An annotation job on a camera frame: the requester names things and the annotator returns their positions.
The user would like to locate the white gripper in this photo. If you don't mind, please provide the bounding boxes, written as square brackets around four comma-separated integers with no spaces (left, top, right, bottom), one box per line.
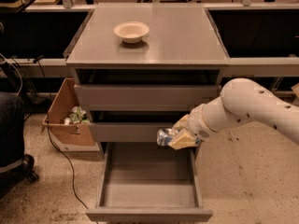
[168,105,217,150]

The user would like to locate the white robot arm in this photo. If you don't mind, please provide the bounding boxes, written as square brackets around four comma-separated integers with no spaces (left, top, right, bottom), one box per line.
[169,78,299,149]

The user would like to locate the grey drawer cabinet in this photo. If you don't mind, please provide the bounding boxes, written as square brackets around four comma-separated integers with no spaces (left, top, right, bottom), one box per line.
[65,2,231,156]

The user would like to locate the grey bottom drawer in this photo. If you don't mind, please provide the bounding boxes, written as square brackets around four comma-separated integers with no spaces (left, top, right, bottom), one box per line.
[86,143,213,222]

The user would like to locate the grey drawer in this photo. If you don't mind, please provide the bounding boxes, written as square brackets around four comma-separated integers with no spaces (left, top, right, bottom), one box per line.
[89,111,186,143]
[75,69,220,111]
[86,143,213,222]

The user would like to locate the grey middle drawer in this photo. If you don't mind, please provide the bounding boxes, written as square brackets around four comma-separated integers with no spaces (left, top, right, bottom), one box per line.
[89,111,186,143]

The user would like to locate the grey top drawer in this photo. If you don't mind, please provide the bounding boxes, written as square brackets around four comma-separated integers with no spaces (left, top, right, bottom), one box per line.
[75,69,220,111]

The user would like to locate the crumpled green white trash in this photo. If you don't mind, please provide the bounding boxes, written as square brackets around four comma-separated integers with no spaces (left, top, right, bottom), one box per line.
[64,106,90,125]

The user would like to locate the white paper bowl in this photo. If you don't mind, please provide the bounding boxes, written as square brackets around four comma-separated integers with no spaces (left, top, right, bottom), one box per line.
[114,21,150,44]

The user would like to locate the brown cardboard box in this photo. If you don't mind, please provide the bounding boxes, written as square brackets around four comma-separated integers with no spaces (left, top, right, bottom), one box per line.
[43,78,97,151]

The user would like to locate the person leg dark trousers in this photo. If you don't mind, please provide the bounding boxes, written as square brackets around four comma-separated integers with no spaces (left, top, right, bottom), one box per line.
[0,92,24,174]

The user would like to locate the black power cable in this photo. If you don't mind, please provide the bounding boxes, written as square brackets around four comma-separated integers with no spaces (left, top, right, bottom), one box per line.
[33,54,90,210]

